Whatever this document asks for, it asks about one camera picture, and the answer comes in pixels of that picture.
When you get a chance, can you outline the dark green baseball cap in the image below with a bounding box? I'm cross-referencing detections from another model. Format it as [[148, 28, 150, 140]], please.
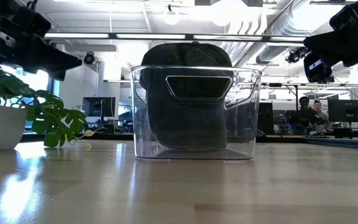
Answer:
[[139, 41, 234, 150]]

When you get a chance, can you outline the black ceiling spotlight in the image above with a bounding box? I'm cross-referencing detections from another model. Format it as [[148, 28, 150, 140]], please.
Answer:
[[286, 46, 309, 65], [83, 52, 96, 65]]

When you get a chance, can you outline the linear ceiling light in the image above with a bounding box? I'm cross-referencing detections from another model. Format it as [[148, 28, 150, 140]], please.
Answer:
[[44, 32, 307, 44]]

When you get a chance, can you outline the green leafy plant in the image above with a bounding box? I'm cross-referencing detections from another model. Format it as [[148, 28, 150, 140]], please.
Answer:
[[0, 60, 96, 149]]

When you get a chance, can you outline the black computer monitor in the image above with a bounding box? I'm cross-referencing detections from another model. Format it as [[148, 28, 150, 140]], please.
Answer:
[[327, 99, 358, 123], [82, 96, 116, 118]]

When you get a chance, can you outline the person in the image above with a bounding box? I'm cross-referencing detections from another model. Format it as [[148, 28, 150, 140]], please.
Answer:
[[312, 100, 331, 134], [290, 96, 315, 134]]

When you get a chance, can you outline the dark cabinet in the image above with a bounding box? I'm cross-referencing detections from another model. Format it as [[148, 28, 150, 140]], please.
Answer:
[[258, 101, 275, 135]]

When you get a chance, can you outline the round pendant lamp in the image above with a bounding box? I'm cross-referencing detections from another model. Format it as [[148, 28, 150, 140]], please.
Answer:
[[163, 4, 180, 26]]

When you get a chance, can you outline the clear plastic bin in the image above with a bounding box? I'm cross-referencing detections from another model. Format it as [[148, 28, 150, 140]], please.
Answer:
[[130, 64, 263, 161]]

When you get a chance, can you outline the silver ventilation duct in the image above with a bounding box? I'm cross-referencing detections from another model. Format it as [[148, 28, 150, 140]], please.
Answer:
[[222, 0, 313, 66]]

